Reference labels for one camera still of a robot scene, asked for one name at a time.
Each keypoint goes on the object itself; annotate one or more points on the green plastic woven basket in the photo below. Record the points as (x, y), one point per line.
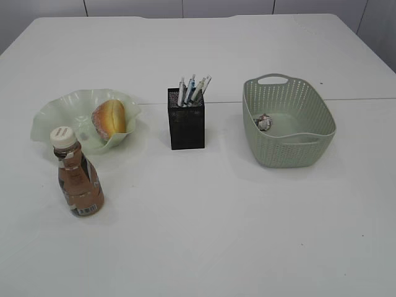
(302, 129)

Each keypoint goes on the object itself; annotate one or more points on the grey grip pen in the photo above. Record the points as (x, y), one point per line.
(180, 101)
(190, 88)

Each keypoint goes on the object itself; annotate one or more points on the sugared bread roll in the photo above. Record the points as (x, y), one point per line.
(109, 119)

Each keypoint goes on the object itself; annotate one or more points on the clear plastic ruler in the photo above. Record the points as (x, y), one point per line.
(207, 80)

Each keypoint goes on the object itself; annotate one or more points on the black mesh pen holder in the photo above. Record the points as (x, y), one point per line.
(187, 124)

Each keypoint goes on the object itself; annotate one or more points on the brown coffee drink bottle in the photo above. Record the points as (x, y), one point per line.
(77, 177)

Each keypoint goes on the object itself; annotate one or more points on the green wavy glass plate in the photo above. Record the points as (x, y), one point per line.
(75, 110)

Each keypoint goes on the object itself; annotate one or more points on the paper scrap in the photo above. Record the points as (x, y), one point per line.
(263, 122)

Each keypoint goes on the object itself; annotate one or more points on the beige grip pen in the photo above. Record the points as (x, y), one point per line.
(197, 90)

